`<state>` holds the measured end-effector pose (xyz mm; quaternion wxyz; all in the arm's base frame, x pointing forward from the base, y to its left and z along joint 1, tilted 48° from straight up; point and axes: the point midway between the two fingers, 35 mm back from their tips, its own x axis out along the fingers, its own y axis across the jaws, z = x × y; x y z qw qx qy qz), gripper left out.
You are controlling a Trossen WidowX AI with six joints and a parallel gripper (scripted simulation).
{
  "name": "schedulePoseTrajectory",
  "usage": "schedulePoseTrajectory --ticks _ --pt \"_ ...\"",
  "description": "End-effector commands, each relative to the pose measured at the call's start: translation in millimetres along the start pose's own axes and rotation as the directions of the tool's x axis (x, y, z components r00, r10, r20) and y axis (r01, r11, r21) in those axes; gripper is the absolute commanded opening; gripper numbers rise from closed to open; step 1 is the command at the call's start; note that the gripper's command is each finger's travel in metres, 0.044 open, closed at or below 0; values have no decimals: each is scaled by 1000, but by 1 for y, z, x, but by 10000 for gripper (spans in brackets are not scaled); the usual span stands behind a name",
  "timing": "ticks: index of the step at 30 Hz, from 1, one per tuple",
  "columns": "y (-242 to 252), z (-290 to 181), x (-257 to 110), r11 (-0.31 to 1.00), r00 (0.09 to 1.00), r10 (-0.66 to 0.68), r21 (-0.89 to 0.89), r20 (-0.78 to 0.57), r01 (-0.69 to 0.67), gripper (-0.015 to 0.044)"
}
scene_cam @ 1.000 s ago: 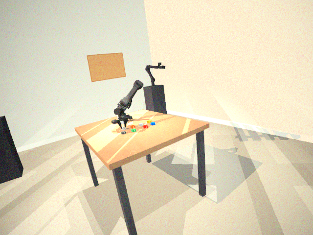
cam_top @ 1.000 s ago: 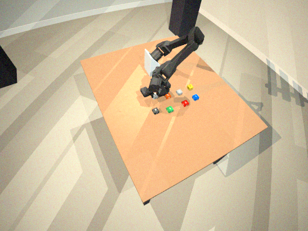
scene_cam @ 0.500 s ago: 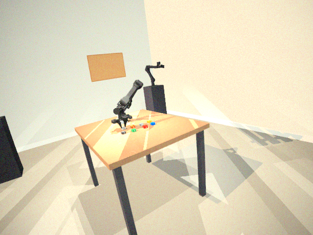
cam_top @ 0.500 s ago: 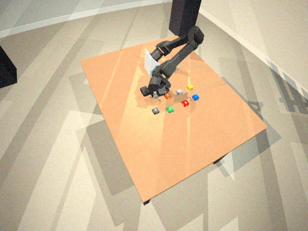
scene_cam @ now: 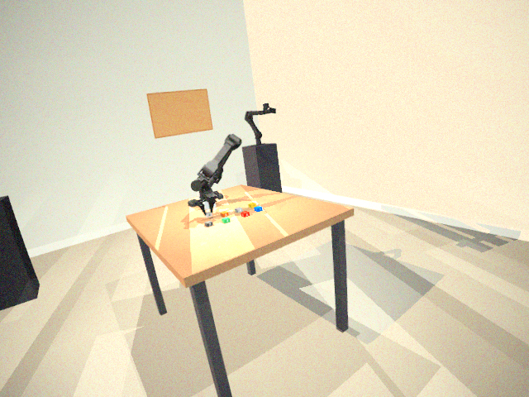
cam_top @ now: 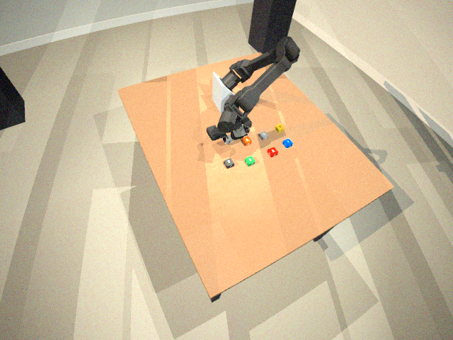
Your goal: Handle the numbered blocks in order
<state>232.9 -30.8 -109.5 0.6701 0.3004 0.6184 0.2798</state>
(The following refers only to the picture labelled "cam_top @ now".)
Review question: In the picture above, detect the orange block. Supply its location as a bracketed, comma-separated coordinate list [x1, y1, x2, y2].
[242, 136, 252, 146]

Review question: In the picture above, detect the blue block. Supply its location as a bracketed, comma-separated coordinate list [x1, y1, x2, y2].
[282, 138, 293, 148]

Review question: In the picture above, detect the small yellow block with printed digit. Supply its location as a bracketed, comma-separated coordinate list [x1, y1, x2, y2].
[275, 124, 285, 132]

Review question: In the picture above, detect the green block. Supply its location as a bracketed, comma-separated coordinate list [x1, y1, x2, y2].
[245, 156, 256, 166]

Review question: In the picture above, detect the red block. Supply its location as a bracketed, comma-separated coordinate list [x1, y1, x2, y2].
[268, 147, 278, 157]

